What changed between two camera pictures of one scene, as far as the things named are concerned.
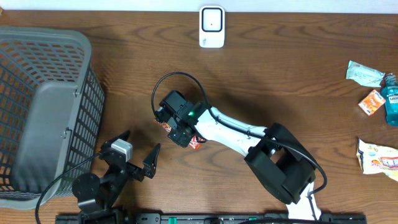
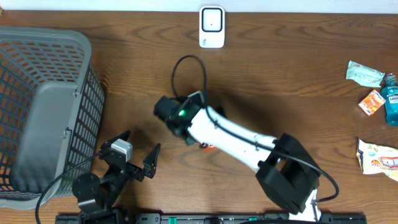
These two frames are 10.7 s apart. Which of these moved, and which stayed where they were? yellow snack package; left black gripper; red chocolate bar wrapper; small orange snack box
Moved: red chocolate bar wrapper
Stayed: small orange snack box; left black gripper; yellow snack package
